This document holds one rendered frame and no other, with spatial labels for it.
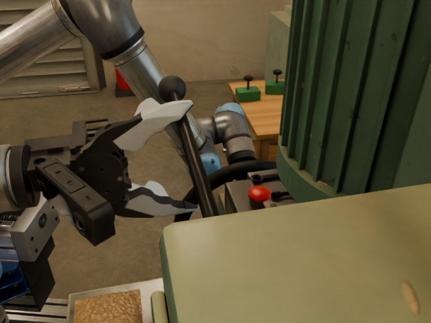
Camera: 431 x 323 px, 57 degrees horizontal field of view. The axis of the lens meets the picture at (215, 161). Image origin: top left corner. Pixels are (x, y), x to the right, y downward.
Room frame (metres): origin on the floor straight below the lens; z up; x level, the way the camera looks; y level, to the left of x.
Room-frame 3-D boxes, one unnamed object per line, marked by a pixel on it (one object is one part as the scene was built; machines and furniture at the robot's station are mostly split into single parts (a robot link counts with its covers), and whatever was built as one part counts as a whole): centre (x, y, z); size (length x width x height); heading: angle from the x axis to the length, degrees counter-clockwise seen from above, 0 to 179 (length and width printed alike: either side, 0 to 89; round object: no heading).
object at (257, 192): (0.42, -0.06, 1.02); 0.03 x 0.03 x 0.01
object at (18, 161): (0.38, 0.16, 1.09); 0.12 x 0.09 x 0.08; 103
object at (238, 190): (0.45, -0.08, 0.99); 0.13 x 0.11 x 0.06; 103
